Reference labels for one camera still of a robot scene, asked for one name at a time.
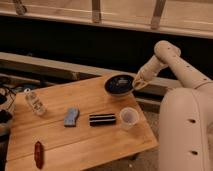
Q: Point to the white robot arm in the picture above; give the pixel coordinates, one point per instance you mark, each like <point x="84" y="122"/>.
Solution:
<point x="185" y="112"/>

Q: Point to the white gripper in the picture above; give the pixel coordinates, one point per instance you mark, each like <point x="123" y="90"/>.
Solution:
<point x="147" y="72"/>

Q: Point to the dark ceramic bowl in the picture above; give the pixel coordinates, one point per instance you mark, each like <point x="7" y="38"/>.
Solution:
<point x="119" y="85"/>

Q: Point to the clear plastic cup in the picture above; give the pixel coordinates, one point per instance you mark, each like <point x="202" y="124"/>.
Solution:
<point x="129" y="117"/>

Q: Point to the black rectangular block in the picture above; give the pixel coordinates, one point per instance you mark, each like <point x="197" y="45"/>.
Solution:
<point x="102" y="119"/>

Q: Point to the red oblong object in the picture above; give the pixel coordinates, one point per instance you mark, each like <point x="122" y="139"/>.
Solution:
<point x="39" y="155"/>

